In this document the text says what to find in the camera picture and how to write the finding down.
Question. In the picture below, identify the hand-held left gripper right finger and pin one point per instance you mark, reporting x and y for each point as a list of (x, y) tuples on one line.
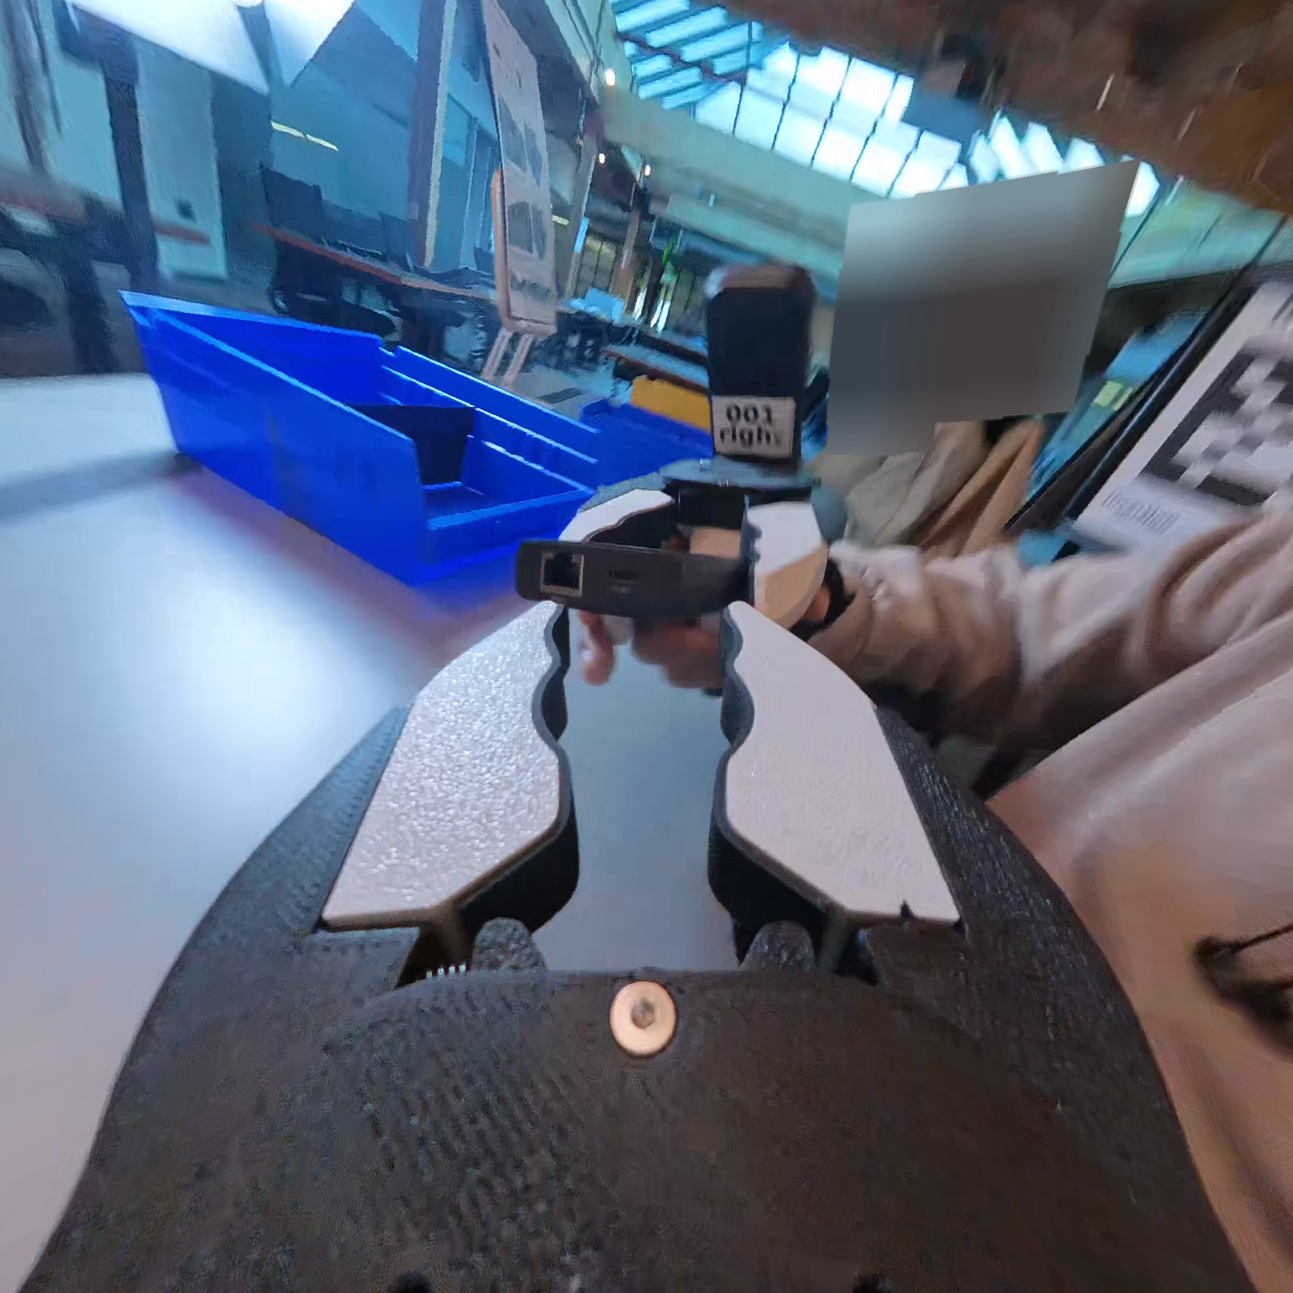
[(817, 789)]

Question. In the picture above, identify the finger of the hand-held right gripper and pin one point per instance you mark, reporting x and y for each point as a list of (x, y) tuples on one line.
[(616, 510), (793, 556)]

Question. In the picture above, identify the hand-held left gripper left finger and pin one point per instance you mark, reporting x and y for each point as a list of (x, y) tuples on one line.
[(454, 778)]

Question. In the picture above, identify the black ethernet port adapter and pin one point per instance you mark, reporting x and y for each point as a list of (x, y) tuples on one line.
[(656, 586)]

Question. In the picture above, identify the person's right hand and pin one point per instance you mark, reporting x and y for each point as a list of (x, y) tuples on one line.
[(676, 652)]

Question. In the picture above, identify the small blue plastic bin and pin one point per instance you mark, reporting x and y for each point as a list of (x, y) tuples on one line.
[(646, 430)]

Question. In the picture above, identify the yellow plastic bin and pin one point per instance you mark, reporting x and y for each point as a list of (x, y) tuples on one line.
[(671, 396)]

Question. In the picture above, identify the wooden sign easel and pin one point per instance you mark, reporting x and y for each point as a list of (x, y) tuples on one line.
[(525, 202)]

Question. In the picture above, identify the large blue plastic bin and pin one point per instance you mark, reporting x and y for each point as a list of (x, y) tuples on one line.
[(303, 435)]

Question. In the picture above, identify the black white marker board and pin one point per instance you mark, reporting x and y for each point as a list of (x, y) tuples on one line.
[(1211, 435)]

